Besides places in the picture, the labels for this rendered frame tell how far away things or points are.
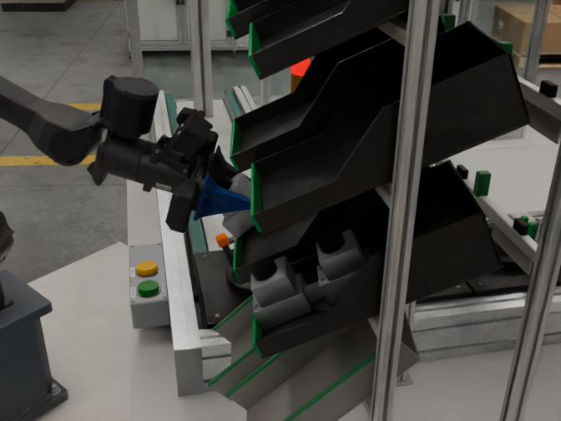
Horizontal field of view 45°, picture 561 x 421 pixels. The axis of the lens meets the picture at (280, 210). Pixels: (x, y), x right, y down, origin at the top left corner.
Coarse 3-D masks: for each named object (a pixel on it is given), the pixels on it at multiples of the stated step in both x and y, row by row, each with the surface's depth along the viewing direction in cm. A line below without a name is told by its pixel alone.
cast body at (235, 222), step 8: (240, 176) 90; (216, 184) 91; (224, 184) 89; (232, 184) 89; (240, 184) 89; (248, 184) 91; (240, 192) 88; (248, 192) 89; (224, 216) 93; (232, 216) 90; (240, 216) 90; (248, 216) 90; (224, 224) 91; (232, 224) 90; (240, 224) 90; (248, 224) 90; (232, 232) 91; (240, 232) 91
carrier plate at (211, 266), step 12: (204, 252) 136; (216, 252) 136; (204, 264) 132; (216, 264) 132; (204, 276) 129; (216, 276) 129; (204, 288) 125; (216, 288) 125; (228, 288) 125; (204, 300) 122; (216, 300) 122; (228, 300) 122; (240, 300) 122; (204, 312) 121; (216, 312) 119; (228, 312) 119; (216, 324) 116
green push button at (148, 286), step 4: (148, 280) 127; (140, 284) 126; (144, 284) 126; (148, 284) 126; (152, 284) 126; (156, 284) 126; (140, 288) 125; (144, 288) 125; (148, 288) 125; (152, 288) 125; (156, 288) 125; (140, 292) 124; (144, 292) 124; (148, 292) 124; (152, 292) 124; (156, 292) 125
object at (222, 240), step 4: (224, 232) 123; (216, 236) 122; (220, 236) 122; (224, 236) 122; (232, 236) 123; (216, 240) 122; (220, 240) 121; (224, 240) 121; (228, 240) 122; (232, 240) 122; (220, 244) 122; (224, 244) 122; (228, 244) 122; (224, 248) 123; (228, 248) 123; (228, 252) 123; (228, 256) 124; (232, 256) 124; (228, 260) 124; (232, 260) 124; (232, 264) 125; (232, 268) 125
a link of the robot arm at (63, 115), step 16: (0, 80) 87; (0, 96) 86; (16, 96) 86; (32, 96) 88; (0, 112) 87; (16, 112) 86; (32, 112) 86; (48, 112) 86; (64, 112) 88; (80, 112) 89; (32, 128) 87; (48, 128) 85; (64, 128) 85; (96, 144) 90; (80, 160) 87
